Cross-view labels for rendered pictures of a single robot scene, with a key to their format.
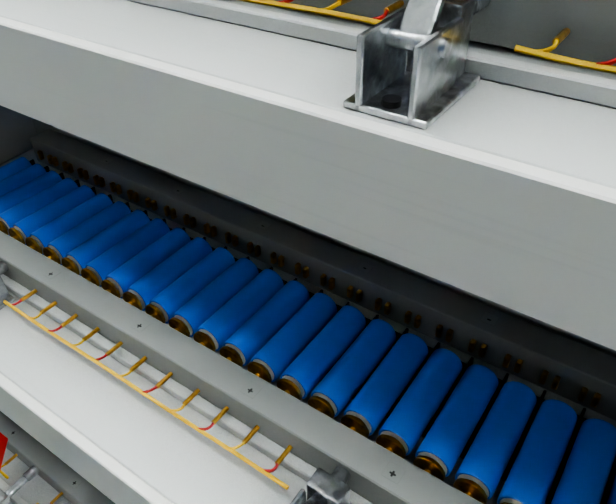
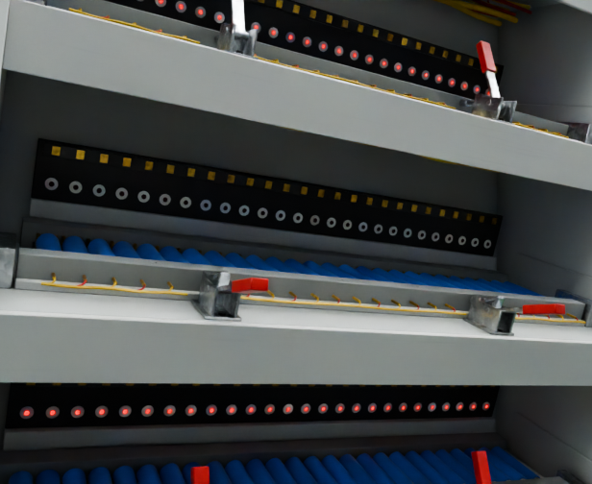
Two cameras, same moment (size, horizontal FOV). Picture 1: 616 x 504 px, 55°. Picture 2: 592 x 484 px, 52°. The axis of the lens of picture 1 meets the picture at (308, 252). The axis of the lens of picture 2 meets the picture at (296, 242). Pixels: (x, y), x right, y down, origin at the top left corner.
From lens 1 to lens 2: 0.60 m
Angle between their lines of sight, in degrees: 63
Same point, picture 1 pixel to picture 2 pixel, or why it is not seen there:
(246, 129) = (467, 128)
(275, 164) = (475, 141)
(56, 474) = not seen: outside the picture
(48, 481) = not seen: outside the picture
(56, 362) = (312, 316)
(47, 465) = not seen: outside the picture
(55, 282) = (267, 274)
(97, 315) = (318, 279)
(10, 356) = (288, 320)
